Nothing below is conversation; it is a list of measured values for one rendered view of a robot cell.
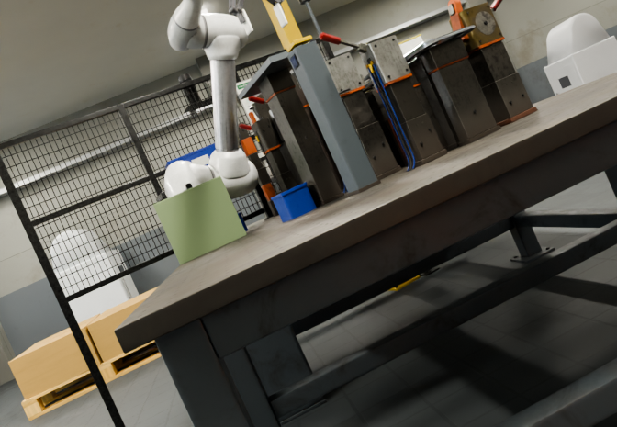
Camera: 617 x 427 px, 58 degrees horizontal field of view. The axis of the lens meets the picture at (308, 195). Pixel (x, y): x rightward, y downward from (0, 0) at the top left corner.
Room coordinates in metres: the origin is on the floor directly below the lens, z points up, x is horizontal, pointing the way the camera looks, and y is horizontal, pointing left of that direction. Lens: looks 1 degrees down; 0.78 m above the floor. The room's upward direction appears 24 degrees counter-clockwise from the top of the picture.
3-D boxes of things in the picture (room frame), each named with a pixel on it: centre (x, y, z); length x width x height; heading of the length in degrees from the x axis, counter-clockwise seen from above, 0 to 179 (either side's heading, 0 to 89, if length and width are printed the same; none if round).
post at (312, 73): (1.60, -0.15, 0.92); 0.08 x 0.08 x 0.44; 23
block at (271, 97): (1.84, -0.05, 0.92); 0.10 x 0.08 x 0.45; 23
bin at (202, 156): (2.86, 0.44, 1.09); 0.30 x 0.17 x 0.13; 109
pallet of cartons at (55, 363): (4.83, 2.12, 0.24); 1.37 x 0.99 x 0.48; 97
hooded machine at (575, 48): (6.59, -3.57, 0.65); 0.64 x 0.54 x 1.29; 100
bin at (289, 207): (1.81, 0.05, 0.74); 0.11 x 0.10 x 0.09; 23
